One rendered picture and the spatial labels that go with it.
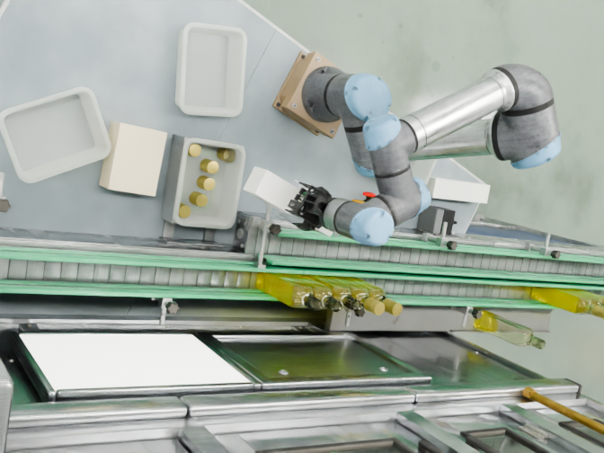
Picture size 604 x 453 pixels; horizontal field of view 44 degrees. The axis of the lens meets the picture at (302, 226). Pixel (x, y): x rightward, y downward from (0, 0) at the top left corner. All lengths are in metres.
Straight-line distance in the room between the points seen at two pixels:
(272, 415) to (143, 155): 0.73
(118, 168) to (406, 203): 0.72
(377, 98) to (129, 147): 0.62
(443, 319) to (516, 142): 0.87
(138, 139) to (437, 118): 0.73
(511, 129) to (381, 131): 0.38
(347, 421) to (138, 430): 0.45
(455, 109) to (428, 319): 0.99
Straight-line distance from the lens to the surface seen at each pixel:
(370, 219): 1.45
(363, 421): 1.61
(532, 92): 1.71
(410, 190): 1.52
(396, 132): 1.48
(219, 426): 1.43
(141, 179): 1.88
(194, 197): 1.97
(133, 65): 1.93
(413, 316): 2.37
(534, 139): 1.74
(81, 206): 1.93
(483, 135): 1.79
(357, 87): 1.87
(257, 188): 1.69
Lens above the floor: 2.58
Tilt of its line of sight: 56 degrees down
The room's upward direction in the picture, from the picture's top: 111 degrees clockwise
